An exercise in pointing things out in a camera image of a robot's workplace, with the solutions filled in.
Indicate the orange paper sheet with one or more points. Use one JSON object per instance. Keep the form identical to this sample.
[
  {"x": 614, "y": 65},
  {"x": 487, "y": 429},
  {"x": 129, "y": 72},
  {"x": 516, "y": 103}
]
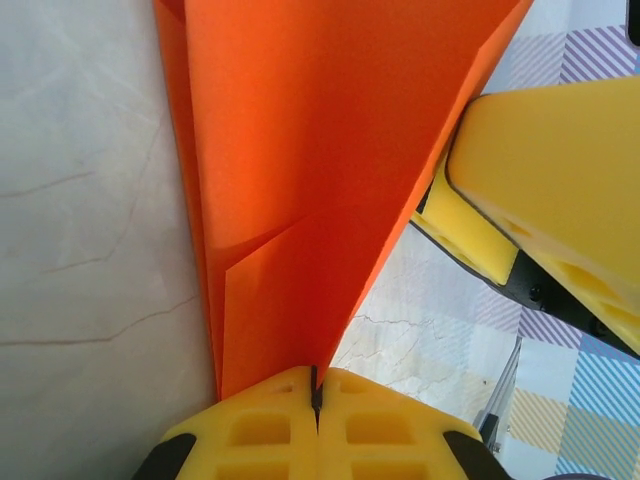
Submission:
[{"x": 310, "y": 150}]

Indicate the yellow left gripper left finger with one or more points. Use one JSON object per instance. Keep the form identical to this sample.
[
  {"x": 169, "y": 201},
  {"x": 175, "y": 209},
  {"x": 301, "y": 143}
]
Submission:
[{"x": 260, "y": 435}]

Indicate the aluminium corner post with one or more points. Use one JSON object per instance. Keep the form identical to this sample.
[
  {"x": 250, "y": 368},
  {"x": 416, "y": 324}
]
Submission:
[{"x": 502, "y": 390}]

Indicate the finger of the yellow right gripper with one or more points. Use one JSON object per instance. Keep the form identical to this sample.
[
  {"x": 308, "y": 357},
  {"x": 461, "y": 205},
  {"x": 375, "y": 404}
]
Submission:
[
  {"x": 550, "y": 165},
  {"x": 465, "y": 235}
]

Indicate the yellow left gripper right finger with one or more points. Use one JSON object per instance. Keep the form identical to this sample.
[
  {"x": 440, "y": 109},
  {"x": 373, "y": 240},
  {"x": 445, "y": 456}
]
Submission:
[{"x": 390, "y": 435}]

